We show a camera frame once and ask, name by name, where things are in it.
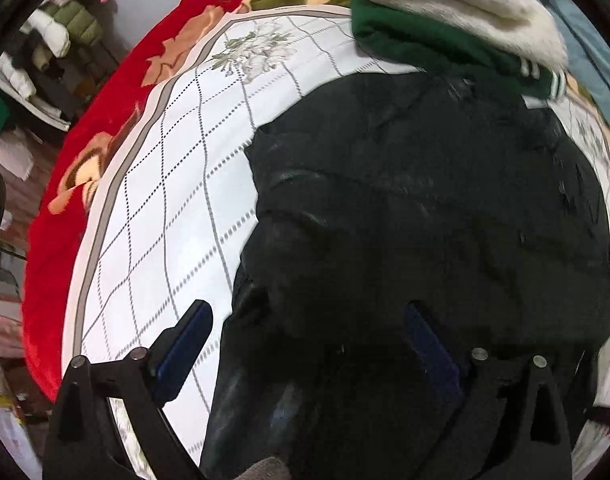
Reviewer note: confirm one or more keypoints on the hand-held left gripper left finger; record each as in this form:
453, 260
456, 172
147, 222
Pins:
182, 347

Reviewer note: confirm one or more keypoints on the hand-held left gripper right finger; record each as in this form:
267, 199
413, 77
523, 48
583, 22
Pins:
430, 350

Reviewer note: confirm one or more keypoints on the black puffer jacket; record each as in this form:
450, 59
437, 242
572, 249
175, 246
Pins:
410, 240

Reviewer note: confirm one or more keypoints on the white checked bed sheet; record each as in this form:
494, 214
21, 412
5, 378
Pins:
175, 200

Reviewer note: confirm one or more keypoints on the red floral blanket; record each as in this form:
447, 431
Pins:
110, 125

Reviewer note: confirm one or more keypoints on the green striped-cuff jacket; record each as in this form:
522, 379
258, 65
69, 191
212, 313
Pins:
435, 45

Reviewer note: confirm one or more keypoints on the cream fleece garment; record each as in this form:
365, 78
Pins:
465, 5

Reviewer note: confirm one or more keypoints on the blue-grey cloth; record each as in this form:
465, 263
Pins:
580, 35

